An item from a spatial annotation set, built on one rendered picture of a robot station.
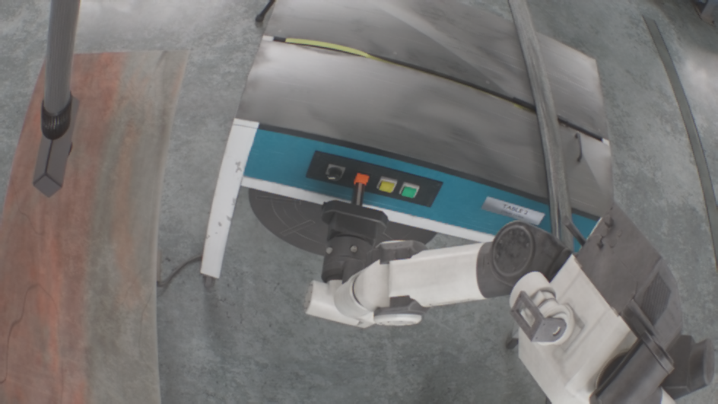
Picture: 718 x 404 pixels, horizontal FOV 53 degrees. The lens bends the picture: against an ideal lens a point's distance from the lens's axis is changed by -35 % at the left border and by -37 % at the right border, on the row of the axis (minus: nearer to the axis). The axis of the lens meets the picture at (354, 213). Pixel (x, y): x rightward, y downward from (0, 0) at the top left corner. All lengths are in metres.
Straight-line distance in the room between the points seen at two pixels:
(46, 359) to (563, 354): 0.96
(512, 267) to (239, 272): 1.29
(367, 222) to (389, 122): 0.19
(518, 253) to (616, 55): 2.45
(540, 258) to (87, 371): 0.83
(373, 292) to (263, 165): 0.50
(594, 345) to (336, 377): 1.36
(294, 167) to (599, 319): 0.98
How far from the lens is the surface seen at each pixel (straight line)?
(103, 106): 1.95
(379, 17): 2.29
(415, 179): 2.10
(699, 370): 1.64
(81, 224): 1.78
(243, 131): 2.04
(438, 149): 2.07
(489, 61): 2.31
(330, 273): 1.98
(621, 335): 1.34
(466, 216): 2.19
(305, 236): 2.63
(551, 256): 1.51
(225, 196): 2.24
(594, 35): 3.87
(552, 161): 2.16
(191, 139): 2.88
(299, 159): 2.10
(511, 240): 1.52
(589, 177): 2.23
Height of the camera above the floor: 2.34
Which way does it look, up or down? 56 degrees down
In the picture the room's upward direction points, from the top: 25 degrees clockwise
